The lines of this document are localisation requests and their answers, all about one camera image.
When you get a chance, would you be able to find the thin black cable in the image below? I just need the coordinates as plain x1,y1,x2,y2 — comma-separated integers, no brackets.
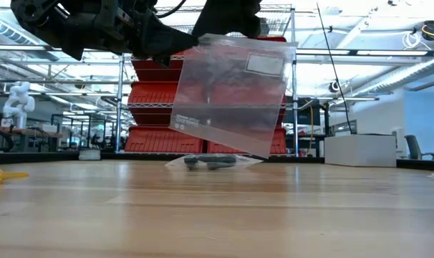
315,1,354,136

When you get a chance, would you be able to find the wooden workbench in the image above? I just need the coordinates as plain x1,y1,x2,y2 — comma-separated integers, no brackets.
0,125,63,153

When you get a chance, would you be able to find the clear zip bag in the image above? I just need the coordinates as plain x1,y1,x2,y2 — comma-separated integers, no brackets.
165,153,264,172
168,33,299,159

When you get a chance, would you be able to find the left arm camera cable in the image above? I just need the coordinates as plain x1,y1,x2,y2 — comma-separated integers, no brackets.
154,0,188,19

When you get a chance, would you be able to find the grey office chair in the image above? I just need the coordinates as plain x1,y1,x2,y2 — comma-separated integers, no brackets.
404,134,434,161

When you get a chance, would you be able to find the chrome wire shelf cart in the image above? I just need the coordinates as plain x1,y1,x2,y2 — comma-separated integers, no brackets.
115,3,300,158

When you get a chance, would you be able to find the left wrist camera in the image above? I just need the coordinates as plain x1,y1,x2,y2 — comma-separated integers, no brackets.
97,0,132,28

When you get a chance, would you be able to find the white tape roll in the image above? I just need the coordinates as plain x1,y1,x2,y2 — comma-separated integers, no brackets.
78,148,102,161

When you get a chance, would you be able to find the black workstation frame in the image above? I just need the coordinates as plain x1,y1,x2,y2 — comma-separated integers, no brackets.
50,113,127,151

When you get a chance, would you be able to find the black monitor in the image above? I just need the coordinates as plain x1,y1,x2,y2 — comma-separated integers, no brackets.
284,97,322,126

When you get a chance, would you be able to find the white box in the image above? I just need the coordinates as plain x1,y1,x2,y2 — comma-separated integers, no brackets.
324,134,397,168

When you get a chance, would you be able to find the black cable reel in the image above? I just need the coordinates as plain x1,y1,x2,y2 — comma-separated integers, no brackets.
420,19,434,43

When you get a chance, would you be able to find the white ventilation duct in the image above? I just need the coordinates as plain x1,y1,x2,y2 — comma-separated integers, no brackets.
356,57,434,97

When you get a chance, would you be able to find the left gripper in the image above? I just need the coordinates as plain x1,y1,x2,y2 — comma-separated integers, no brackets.
59,0,199,68

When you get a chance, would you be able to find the black rubber band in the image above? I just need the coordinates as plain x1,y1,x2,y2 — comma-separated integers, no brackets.
183,156,201,171
198,154,238,171

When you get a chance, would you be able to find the yellow rubber band bunch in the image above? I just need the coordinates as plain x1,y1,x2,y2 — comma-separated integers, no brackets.
0,166,30,186

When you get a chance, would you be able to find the white cable coil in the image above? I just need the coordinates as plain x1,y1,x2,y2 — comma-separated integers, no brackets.
402,31,423,50

